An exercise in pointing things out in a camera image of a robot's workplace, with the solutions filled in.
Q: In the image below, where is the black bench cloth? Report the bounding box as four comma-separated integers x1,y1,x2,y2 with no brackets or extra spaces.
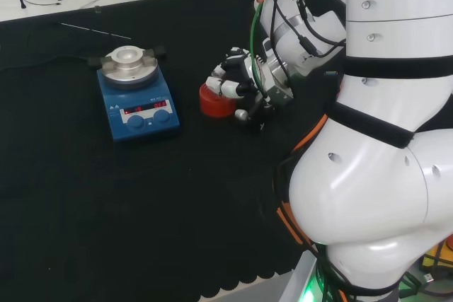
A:
0,0,453,302

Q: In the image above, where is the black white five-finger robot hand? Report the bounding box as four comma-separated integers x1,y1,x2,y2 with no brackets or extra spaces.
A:
206,46,277,136

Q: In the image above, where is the black probe cable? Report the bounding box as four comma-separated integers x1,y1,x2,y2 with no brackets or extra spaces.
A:
0,21,104,74

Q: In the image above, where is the red round flask holder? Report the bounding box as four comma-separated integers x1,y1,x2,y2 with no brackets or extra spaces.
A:
199,82,239,119

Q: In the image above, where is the orange robot cable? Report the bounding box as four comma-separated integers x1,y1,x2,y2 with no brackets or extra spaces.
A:
254,0,332,248

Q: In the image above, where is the green robot cable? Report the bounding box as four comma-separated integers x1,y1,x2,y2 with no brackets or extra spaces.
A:
249,0,284,105

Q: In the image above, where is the blue-base heater with steel plate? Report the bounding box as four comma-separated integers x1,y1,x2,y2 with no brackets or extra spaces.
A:
86,45,182,143

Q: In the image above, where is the thin metal probe rod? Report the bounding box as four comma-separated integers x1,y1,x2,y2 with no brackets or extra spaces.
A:
59,22,132,40

